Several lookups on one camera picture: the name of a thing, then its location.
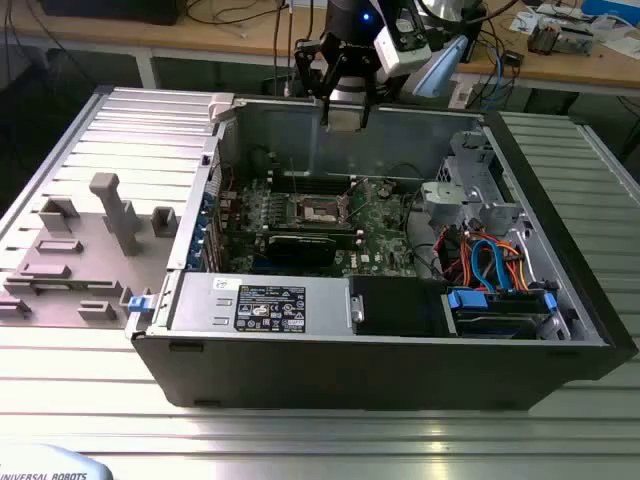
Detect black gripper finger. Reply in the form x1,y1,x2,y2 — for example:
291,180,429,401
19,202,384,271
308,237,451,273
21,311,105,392
344,48,380,129
293,37,342,127

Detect silver CPU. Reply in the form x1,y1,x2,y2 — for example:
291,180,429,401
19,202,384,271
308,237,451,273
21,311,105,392
327,105,365,133

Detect metal wire locking lever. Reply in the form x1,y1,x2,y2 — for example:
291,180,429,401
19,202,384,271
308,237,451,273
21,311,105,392
288,157,302,202

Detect metal socket cover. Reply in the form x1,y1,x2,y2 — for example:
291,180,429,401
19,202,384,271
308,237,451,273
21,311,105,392
338,175,376,224

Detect black RAM slot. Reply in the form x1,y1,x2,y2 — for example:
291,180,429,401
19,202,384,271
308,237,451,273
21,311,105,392
271,180,354,194
257,225,362,240
272,169,352,184

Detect CPU socket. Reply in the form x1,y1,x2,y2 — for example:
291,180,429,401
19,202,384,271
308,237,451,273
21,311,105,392
293,193,351,227

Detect black drive bay cover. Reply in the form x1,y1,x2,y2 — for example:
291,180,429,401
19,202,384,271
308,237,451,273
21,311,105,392
349,275,450,337

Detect beige case latch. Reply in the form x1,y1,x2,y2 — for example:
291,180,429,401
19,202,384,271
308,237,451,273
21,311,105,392
207,93,236,123

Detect wooden desk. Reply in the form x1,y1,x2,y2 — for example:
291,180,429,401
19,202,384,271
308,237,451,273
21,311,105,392
0,0,640,96

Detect silver metal drive cage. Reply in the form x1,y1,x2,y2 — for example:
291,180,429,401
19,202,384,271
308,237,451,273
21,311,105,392
419,130,526,236

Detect green motherboard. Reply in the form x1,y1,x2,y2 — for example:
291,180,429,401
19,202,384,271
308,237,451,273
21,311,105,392
219,172,419,279

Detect white printed papers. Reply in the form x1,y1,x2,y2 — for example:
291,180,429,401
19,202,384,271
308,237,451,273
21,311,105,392
509,7,541,35

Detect small electronic module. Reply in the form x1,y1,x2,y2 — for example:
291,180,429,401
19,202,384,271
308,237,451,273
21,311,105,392
527,17,596,57

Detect black graphics card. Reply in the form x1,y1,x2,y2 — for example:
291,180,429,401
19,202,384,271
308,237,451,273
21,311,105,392
267,232,337,267

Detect black flat device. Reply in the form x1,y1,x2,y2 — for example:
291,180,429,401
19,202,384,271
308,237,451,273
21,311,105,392
38,0,181,27

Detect hard disk in blue carrier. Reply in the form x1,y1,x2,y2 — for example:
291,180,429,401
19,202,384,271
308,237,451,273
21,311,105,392
447,287,559,341

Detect blue cardboard box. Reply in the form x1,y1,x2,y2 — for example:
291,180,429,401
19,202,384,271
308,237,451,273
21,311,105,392
582,0,640,17

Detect white paper sheet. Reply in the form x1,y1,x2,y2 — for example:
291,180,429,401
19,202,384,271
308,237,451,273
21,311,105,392
602,27,640,64

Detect grey power supply unit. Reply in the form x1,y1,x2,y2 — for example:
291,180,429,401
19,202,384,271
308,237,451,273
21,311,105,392
169,272,354,337

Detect black open PC case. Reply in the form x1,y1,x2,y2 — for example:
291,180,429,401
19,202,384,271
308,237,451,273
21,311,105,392
124,94,639,412

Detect grey parts rack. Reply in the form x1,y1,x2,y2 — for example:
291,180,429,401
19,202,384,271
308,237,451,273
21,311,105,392
0,172,184,321

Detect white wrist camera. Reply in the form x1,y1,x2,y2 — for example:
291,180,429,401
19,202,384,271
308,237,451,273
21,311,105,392
373,14,432,79

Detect blue hanging cable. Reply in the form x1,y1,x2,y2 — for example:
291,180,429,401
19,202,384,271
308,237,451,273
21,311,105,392
492,42,516,109

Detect red wire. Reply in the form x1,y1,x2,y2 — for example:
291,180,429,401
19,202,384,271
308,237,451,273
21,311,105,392
433,227,457,272

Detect blue data wire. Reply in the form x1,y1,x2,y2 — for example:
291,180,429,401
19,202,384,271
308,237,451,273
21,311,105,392
472,238,516,294

